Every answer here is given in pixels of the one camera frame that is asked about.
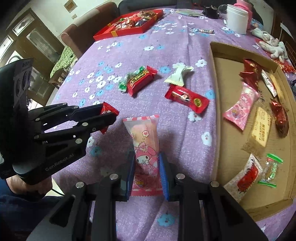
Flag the brown cardboard tray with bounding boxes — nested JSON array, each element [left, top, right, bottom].
[[210, 42, 295, 221]]

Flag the small black cup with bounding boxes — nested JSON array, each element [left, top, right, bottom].
[[202, 6, 220, 19]]

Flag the beige cracker packet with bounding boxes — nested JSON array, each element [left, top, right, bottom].
[[242, 107, 272, 158]]

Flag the pink My Melody snack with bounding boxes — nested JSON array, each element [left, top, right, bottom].
[[123, 114, 163, 196], [223, 82, 259, 131]]

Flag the purple floral tablecloth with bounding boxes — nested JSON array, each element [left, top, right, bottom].
[[45, 7, 296, 241]]

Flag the left hand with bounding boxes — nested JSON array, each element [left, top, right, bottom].
[[6, 175, 53, 197]]

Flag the blue white candy bar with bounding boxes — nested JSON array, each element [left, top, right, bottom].
[[189, 28, 215, 35]]

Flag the red bar snack packet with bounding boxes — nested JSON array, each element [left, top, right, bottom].
[[127, 66, 158, 96]]

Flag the red candy yellow label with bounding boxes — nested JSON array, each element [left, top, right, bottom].
[[165, 84, 210, 114]]

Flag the green clear candy wrapper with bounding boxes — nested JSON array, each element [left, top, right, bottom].
[[118, 66, 145, 93]]

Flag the white red snack sachet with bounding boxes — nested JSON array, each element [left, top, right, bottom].
[[261, 70, 278, 97]]

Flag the small red candy packet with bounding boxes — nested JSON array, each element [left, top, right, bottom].
[[99, 101, 120, 135]]

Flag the white plastic jar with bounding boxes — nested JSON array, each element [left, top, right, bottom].
[[226, 4, 249, 35]]

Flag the pink knitted bottle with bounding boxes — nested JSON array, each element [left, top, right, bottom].
[[233, 0, 253, 30]]

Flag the red candy gift box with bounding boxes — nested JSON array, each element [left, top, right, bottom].
[[93, 9, 164, 41]]

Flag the dark wooden cabinet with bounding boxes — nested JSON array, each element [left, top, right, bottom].
[[1, 9, 64, 106]]

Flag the white cotton gloves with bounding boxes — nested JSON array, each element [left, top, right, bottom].
[[251, 28, 288, 63]]

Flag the green end clear candy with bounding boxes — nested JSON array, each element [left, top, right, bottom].
[[258, 153, 284, 188]]

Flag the red gold foil packet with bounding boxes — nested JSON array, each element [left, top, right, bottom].
[[264, 50, 295, 74]]

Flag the large dark red foil candy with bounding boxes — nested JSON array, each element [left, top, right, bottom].
[[239, 58, 262, 92]]

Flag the pale green snack packet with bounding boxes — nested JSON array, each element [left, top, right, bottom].
[[164, 62, 194, 87]]

